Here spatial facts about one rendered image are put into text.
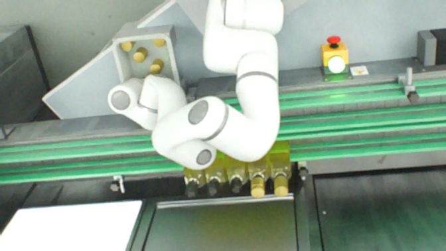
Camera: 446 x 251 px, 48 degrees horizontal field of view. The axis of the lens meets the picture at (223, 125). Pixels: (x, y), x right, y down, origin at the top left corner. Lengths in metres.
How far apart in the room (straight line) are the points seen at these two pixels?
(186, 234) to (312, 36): 0.67
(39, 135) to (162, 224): 0.52
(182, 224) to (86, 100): 0.55
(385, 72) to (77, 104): 0.97
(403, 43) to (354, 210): 0.51
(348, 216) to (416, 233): 0.18
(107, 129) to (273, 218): 0.58
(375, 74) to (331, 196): 0.37
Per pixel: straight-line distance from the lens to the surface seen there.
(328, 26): 1.50
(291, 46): 1.51
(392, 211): 1.45
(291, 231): 1.33
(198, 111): 0.93
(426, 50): 1.49
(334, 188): 1.53
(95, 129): 1.61
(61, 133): 1.65
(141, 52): 1.50
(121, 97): 1.26
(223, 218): 1.40
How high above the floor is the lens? 2.17
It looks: 61 degrees down
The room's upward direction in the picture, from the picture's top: 171 degrees counter-clockwise
